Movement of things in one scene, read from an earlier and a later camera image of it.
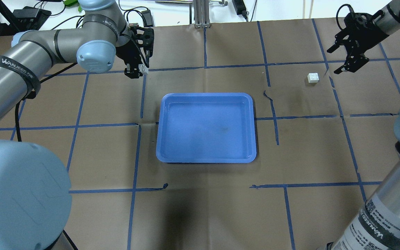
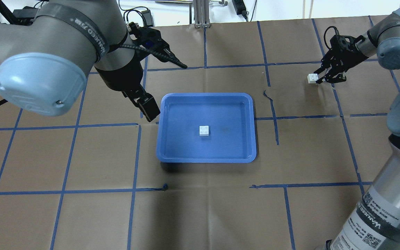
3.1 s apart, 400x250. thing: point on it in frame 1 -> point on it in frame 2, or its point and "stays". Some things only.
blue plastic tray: x=207 y=127 stays
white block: x=313 y=77 stays
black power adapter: x=240 y=7 stays
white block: x=143 y=68 -> x=203 y=131
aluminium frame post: x=201 y=14 stays
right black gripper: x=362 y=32 -> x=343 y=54
